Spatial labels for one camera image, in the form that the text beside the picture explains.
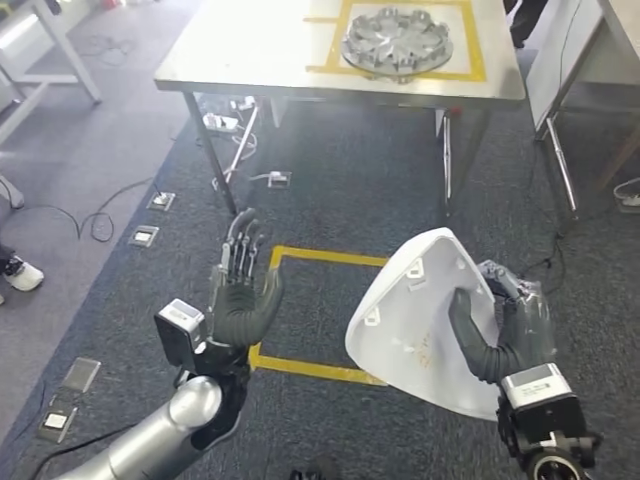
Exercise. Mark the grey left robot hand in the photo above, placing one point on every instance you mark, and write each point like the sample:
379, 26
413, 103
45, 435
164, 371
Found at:
235, 311

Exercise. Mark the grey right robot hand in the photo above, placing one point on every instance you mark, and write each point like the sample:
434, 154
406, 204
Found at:
525, 331

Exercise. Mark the white plastic shell part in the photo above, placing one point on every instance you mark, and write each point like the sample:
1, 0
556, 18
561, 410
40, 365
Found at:
410, 331

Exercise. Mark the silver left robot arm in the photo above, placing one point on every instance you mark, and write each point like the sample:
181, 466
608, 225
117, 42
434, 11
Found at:
150, 437

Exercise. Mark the steel workbench table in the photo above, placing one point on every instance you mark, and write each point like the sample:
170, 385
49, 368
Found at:
250, 53

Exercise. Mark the yellow tape square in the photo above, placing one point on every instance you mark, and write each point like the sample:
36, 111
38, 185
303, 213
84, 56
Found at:
324, 255

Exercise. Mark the metal floor socket box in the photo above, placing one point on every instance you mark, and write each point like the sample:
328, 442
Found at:
279, 180
143, 236
56, 420
161, 201
81, 376

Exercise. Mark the steel table with white panel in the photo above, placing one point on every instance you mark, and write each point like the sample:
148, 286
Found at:
560, 60

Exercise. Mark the person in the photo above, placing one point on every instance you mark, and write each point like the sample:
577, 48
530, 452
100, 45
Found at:
23, 275
525, 20

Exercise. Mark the yellow tape double rectangle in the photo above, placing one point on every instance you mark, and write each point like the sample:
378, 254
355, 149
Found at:
475, 40

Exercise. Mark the silver wheel hubcap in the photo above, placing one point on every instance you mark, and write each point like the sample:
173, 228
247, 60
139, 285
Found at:
397, 43

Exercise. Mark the white table with green top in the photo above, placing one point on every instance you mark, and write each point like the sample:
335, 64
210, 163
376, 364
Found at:
45, 78

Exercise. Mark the red container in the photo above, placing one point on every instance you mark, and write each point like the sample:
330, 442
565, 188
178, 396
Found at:
110, 3

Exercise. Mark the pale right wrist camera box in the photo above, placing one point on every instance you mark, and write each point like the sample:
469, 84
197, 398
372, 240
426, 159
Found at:
535, 384

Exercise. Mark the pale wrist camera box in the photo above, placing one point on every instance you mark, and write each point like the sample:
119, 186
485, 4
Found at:
535, 384
177, 331

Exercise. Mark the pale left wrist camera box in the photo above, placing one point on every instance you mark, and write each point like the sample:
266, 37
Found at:
177, 331

